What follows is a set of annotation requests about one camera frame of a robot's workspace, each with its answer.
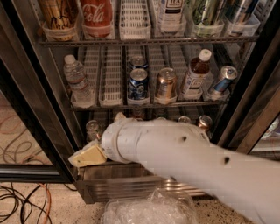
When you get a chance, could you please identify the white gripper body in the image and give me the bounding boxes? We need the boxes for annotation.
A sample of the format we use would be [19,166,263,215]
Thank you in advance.
[101,118,136,164]

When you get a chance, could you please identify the yellow LaCroix can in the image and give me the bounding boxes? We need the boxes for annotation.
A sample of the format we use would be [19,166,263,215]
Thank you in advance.
[38,0,78,31]

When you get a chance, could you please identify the blue soda can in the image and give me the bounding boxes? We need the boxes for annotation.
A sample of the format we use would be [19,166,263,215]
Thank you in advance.
[129,55,148,70]
[128,68,149,100]

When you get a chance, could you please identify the orange floor cable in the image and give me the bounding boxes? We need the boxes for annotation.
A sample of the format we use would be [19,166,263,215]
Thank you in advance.
[38,182,53,224]

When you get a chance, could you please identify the slim blue silver can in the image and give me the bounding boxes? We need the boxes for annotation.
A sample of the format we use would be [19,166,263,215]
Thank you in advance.
[208,66,237,96]

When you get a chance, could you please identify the white empty top tray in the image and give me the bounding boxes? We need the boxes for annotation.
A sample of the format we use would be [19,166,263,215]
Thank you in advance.
[119,0,151,40]

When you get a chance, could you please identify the silver can bottom shelf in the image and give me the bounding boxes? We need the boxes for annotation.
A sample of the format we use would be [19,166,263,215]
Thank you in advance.
[86,120,102,142]

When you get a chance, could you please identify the red Coca-Cola can top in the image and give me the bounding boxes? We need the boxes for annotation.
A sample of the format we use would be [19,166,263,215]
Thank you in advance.
[80,0,113,38]

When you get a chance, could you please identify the brown tea bottle white cap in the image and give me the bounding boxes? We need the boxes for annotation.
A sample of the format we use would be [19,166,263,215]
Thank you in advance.
[181,49,212,95]

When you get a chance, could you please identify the dark can top shelf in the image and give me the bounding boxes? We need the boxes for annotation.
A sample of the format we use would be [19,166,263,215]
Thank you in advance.
[225,0,259,37]

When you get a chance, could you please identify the blue soda can front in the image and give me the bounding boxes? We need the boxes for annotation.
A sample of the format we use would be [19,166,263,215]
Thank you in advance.
[128,68,149,100]

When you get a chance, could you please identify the white empty shelf tray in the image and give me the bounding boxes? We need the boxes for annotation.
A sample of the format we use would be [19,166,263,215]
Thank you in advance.
[99,46,123,107]

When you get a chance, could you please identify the white labelled bottle top shelf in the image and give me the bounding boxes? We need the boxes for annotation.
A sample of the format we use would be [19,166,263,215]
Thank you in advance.
[158,0,185,33]

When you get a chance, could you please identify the copper coloured can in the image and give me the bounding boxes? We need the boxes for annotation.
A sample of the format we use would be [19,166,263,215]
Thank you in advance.
[156,67,177,99]

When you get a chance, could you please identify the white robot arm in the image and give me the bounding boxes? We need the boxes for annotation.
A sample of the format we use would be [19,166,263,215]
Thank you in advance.
[69,117,280,224]

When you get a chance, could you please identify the clear plastic water bottle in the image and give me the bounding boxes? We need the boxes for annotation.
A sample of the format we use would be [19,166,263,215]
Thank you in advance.
[64,54,92,102]

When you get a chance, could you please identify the black floor cables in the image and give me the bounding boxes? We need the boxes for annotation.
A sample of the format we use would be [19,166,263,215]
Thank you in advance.
[0,182,78,224]

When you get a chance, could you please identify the copper can bottom shelf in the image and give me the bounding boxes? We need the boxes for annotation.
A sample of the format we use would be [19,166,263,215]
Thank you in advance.
[197,115,213,132]

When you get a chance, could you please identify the stainless steel fridge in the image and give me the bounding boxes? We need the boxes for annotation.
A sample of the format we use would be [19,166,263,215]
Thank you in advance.
[0,0,280,204]

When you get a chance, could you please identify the glass fridge door left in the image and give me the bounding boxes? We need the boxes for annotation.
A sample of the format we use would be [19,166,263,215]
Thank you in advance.
[0,60,74,184]

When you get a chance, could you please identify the blue can bottom shelf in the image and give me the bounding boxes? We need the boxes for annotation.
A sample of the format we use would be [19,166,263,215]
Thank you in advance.
[178,115,192,123]

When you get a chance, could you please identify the blue soda can rear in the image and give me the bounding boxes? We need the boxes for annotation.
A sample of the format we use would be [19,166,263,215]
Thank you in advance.
[129,55,148,70]

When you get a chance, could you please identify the green can top shelf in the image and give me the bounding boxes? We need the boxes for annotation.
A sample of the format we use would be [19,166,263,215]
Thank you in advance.
[192,0,226,38]

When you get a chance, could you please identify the crumpled clear plastic bag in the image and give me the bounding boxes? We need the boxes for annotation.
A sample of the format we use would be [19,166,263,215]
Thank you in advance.
[101,188,199,224]

